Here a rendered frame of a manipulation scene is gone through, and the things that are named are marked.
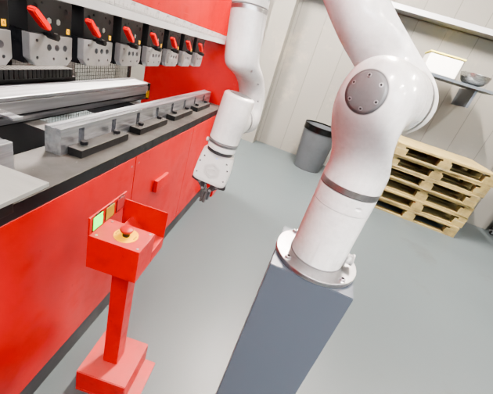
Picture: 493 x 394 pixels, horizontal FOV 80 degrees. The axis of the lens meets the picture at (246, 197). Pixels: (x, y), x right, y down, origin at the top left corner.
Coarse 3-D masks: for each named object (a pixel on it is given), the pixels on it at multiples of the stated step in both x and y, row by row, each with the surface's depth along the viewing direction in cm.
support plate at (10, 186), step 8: (0, 168) 64; (8, 168) 65; (0, 176) 62; (8, 176) 62; (16, 176) 63; (24, 176) 64; (0, 184) 59; (8, 184) 60; (16, 184) 61; (24, 184) 61; (32, 184) 62; (40, 184) 63; (48, 184) 64; (0, 192) 57; (8, 192) 58; (16, 192) 58; (24, 192) 59; (32, 192) 61; (0, 200) 55; (8, 200) 56; (16, 200) 58; (0, 208) 55
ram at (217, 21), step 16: (64, 0) 81; (80, 0) 86; (96, 0) 92; (144, 0) 115; (160, 0) 126; (176, 0) 139; (192, 0) 155; (208, 0) 175; (224, 0) 201; (128, 16) 109; (144, 16) 119; (176, 16) 144; (192, 16) 161; (208, 16) 184; (224, 16) 212; (192, 32) 168; (224, 32) 224
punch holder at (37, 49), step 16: (16, 0) 71; (32, 0) 72; (48, 0) 76; (16, 16) 73; (48, 16) 78; (64, 16) 82; (16, 32) 75; (32, 32) 75; (64, 32) 84; (16, 48) 76; (32, 48) 76; (48, 48) 82; (64, 48) 87; (48, 64) 82; (64, 64) 88
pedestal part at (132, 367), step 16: (96, 352) 122; (128, 352) 126; (144, 352) 128; (80, 368) 115; (96, 368) 117; (112, 368) 118; (128, 368) 120; (144, 368) 132; (80, 384) 117; (96, 384) 115; (112, 384) 114; (128, 384) 118; (144, 384) 127
